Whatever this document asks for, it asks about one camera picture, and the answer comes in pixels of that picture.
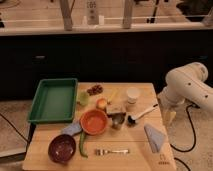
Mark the brown sponge block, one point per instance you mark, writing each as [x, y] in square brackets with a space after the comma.
[115, 109]

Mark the light green small cup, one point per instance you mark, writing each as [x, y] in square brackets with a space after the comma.
[83, 98]

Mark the orange bowl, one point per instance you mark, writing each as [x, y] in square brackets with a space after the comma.
[94, 122]

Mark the green chili pepper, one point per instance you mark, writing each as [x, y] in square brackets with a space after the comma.
[81, 144]

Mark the dark red grapes bunch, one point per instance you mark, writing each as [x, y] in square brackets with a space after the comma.
[94, 90]

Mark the small metal cup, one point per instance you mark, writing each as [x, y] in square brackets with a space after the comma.
[117, 121]

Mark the yellow banana toy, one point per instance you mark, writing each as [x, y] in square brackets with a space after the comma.
[111, 97]

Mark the purple bowl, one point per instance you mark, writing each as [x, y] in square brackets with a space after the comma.
[62, 148]

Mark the green plastic tray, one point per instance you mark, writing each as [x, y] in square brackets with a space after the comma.
[54, 101]

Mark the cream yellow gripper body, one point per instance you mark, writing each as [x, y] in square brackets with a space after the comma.
[168, 113]

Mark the white cup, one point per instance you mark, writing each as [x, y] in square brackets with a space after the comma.
[132, 95]

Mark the silver fork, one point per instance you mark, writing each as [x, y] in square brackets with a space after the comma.
[101, 152]

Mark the blue towel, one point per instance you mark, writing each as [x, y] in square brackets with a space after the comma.
[155, 138]

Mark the light blue cloth piece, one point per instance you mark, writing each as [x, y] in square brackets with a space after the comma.
[72, 129]

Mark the red yellow apple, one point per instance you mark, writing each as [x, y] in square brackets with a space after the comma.
[101, 103]

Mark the white remote on counter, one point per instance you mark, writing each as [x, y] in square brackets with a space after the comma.
[92, 12]

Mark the black white dish brush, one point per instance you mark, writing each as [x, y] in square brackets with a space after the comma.
[133, 118]

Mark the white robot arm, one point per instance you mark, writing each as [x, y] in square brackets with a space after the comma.
[185, 83]

